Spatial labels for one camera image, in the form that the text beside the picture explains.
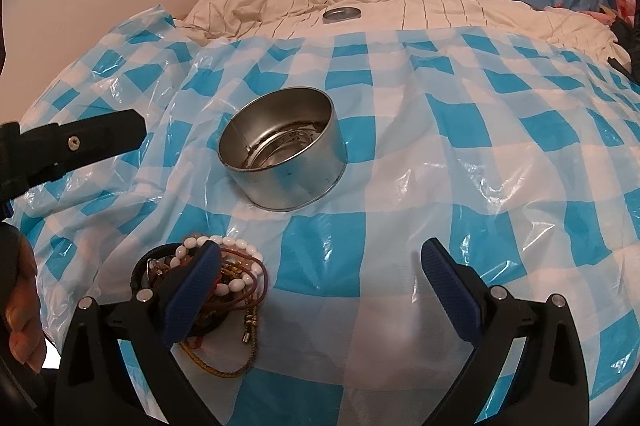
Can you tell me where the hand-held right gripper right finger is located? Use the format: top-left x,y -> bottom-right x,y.
400,237 -> 596,426

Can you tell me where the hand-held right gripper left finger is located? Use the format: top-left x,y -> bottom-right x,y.
52,239 -> 241,426

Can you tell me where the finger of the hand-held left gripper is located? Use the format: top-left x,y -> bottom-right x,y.
19,109 -> 149,194

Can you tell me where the white bead bracelet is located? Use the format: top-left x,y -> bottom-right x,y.
170,233 -> 264,298

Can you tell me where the red brown cord bracelet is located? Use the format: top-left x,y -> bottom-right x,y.
219,248 -> 269,308

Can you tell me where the round metal tin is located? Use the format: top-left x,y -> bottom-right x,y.
218,87 -> 349,211

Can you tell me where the person's left hand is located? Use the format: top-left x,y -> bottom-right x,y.
4,233 -> 49,374

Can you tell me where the blue white checkered plastic sheet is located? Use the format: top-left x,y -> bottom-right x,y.
10,4 -> 640,426

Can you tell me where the round metal tin lid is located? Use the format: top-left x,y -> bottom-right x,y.
322,6 -> 362,25

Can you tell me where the white striped duvet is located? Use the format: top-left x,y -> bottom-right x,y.
182,0 -> 633,57

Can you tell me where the black cloth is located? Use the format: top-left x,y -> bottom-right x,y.
606,14 -> 640,86

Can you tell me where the pink cloth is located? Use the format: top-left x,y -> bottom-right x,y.
590,0 -> 640,28

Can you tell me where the black bracelet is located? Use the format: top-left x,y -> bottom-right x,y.
131,246 -> 179,298

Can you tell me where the gold braided cord necklace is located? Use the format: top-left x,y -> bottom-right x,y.
179,305 -> 262,380

